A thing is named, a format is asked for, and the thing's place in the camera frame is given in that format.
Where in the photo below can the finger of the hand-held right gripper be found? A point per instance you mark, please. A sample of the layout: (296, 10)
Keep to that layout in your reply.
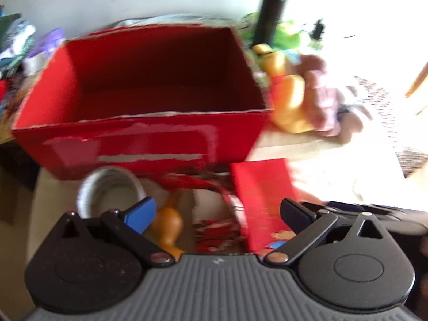
(341, 205)

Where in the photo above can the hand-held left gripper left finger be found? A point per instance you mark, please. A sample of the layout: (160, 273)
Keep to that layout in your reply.
(140, 214)

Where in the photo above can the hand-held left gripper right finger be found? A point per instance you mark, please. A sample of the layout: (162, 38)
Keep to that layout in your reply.
(294, 214)

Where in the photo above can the yellow wooden gourd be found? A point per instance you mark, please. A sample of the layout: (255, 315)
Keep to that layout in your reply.
(167, 222)

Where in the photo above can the red gift box gold print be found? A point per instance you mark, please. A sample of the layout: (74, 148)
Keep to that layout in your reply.
(260, 200)

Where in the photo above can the clear packing tape roll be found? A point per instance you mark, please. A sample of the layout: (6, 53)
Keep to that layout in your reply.
(87, 194)

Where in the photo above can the white red patterned packet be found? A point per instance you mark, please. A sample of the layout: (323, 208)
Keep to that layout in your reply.
(217, 235)

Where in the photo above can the red cardboard box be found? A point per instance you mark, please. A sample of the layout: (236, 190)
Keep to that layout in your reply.
(150, 73)

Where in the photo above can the speckled rug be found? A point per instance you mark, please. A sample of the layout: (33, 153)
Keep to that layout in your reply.
(411, 160)

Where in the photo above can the orange plush toy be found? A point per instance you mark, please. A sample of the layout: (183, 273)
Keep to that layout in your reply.
(289, 100)

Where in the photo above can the pink plush toy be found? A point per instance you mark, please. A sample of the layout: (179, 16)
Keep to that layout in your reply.
(317, 83)

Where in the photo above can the wooden chair leg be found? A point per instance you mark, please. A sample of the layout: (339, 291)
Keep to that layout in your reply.
(416, 83)

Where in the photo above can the green plush toy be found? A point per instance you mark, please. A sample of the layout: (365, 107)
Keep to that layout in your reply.
(291, 35)

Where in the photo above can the purple packet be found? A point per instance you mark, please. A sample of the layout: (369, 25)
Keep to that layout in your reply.
(50, 41)

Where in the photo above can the black thermos bottle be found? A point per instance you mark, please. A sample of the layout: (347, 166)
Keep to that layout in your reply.
(269, 13)

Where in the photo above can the pile of patterned clothes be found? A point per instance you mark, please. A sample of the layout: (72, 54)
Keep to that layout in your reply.
(20, 43)

